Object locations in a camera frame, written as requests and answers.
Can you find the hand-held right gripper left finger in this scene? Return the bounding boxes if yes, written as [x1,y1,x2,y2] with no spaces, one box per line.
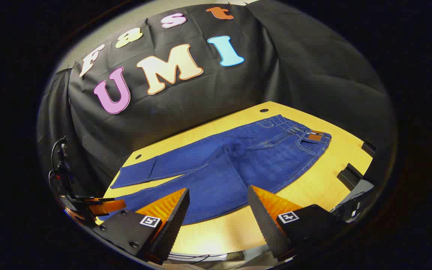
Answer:
[92,188,191,263]

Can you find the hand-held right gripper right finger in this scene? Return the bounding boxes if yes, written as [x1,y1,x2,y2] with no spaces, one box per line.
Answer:
[247,185,348,262]

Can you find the blue denim jeans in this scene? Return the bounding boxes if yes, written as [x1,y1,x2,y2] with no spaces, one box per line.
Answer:
[98,114,332,225]

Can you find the dark equipment under table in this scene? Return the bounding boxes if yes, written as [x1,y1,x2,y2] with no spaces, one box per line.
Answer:
[332,191,375,224]

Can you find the black table clamp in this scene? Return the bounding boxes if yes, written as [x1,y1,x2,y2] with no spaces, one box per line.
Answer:
[337,163,363,191]
[361,140,377,158]

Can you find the thin black cable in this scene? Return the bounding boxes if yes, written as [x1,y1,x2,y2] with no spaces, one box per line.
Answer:
[167,253,212,264]

